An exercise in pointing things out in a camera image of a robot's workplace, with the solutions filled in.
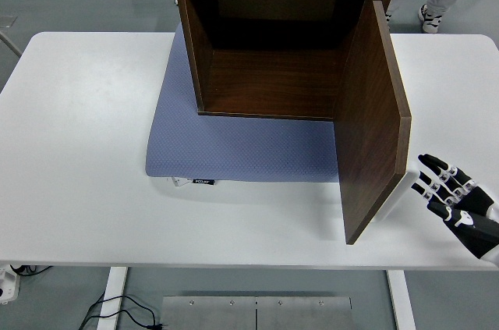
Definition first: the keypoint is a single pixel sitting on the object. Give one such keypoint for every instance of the black mat label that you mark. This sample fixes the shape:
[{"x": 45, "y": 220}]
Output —
[{"x": 204, "y": 182}]

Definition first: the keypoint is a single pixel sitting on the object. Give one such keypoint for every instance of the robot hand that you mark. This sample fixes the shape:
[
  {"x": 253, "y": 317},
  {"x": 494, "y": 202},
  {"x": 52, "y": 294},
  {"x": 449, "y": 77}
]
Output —
[{"x": 475, "y": 224}]

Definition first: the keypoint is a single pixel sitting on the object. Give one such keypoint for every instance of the grey metal bar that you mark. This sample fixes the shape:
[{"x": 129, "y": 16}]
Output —
[{"x": 11, "y": 44}]

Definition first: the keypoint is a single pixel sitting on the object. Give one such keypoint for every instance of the white power strip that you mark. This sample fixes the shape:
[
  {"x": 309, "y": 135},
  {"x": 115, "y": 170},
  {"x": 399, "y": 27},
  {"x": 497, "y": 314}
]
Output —
[{"x": 8, "y": 285}]

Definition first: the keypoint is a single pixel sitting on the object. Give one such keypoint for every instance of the grey metal plate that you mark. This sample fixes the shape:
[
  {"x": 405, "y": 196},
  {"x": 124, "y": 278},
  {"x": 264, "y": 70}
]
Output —
[{"x": 234, "y": 314}]

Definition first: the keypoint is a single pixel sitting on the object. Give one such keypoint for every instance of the blue-grey textured mat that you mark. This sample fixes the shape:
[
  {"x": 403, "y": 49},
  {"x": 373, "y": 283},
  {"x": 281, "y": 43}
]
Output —
[{"x": 234, "y": 150}]

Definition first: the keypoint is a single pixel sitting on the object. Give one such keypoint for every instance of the white mat tag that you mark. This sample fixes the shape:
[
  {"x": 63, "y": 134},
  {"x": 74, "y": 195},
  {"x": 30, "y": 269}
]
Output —
[{"x": 180, "y": 182}]

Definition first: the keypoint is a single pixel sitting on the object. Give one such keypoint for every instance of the brown wooden cabinet body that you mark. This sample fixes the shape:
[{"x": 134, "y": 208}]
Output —
[{"x": 273, "y": 72}]

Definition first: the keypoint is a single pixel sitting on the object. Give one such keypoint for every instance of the brown wooden cabinet door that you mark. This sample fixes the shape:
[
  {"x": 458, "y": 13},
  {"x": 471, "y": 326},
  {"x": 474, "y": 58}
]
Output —
[{"x": 370, "y": 131}]

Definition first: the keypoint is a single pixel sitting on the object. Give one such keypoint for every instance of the clear floor plate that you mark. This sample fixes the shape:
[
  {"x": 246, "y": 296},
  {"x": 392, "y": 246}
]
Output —
[{"x": 7, "y": 21}]

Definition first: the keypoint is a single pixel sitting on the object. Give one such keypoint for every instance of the white table leg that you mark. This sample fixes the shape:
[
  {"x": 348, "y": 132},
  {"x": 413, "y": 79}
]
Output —
[
  {"x": 401, "y": 302},
  {"x": 113, "y": 299}
]

